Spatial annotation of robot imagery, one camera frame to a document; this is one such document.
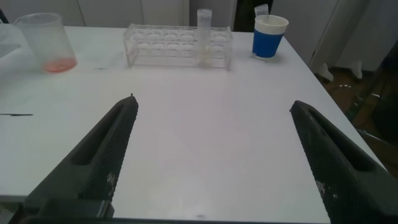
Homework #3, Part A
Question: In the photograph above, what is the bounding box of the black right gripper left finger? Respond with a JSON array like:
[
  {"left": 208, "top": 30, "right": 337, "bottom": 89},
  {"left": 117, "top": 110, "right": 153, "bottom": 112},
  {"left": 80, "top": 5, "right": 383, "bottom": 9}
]
[{"left": 24, "top": 95, "right": 139, "bottom": 220}]

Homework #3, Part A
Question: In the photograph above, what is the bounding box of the metal frame stand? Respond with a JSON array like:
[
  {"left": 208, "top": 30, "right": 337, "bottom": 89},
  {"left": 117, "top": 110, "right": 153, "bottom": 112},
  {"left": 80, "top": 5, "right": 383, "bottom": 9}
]
[{"left": 340, "top": 40, "right": 398, "bottom": 175}]

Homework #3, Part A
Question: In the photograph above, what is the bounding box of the blue banded white paper cup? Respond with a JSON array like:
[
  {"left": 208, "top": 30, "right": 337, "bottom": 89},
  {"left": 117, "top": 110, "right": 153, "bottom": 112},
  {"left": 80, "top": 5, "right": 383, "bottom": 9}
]
[{"left": 251, "top": 14, "right": 290, "bottom": 59}]

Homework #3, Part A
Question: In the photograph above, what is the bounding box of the clear acrylic test tube rack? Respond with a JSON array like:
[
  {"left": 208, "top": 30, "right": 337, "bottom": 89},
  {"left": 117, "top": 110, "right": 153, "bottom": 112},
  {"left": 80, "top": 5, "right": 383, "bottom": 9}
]
[{"left": 123, "top": 23, "right": 234, "bottom": 72}]

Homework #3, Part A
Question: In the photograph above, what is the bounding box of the white partition foot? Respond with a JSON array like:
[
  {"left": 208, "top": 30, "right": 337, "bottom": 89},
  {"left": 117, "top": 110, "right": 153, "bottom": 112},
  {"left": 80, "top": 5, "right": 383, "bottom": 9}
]
[
  {"left": 316, "top": 61, "right": 336, "bottom": 83},
  {"left": 347, "top": 60, "right": 365, "bottom": 80}
]

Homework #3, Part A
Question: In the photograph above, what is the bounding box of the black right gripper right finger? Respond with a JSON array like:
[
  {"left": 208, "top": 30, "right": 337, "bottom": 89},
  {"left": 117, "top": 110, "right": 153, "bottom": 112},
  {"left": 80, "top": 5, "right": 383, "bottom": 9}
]
[{"left": 289, "top": 100, "right": 398, "bottom": 224}]

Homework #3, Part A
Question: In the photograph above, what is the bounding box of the clear graduated plastic test tube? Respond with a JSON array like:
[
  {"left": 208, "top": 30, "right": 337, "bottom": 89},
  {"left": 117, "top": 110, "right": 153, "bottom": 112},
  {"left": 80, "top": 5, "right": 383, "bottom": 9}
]
[{"left": 254, "top": 3, "right": 270, "bottom": 20}]

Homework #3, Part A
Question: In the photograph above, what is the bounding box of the test tube with yellowish pigment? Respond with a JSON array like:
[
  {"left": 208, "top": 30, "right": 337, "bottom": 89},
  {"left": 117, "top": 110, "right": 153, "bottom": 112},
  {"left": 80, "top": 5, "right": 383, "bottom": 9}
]
[{"left": 197, "top": 8, "right": 213, "bottom": 67}]

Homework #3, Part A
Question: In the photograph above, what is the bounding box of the clear plastic beaker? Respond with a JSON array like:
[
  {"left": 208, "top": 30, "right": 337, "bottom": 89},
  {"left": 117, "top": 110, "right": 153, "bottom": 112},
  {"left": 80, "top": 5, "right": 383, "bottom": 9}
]
[{"left": 14, "top": 12, "right": 78, "bottom": 74}]

